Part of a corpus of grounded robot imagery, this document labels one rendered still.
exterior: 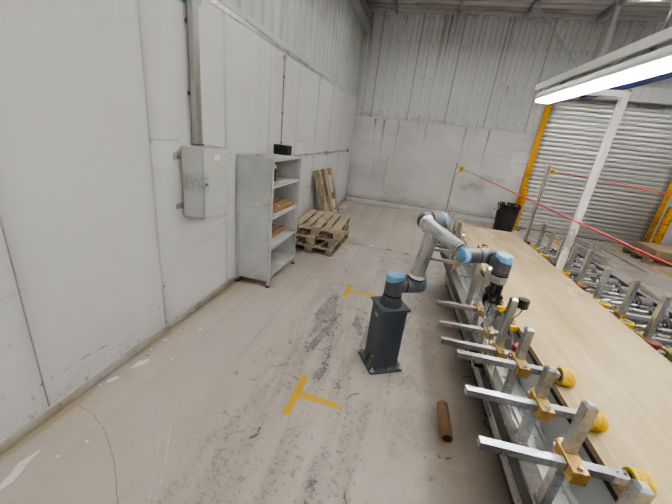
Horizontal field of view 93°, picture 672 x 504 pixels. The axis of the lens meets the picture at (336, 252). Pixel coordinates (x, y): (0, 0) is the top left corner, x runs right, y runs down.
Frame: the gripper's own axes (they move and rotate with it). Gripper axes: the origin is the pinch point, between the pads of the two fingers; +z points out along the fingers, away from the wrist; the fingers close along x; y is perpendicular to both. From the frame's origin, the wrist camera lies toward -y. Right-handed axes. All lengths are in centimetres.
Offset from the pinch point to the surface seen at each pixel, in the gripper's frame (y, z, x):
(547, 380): 62, -5, 7
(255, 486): 65, 101, -113
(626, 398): 40, 11, 55
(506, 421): 49, 31, 5
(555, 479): 87, 17, 7
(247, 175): -159, -35, -228
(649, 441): 65, 11, 48
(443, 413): -13, 93, -3
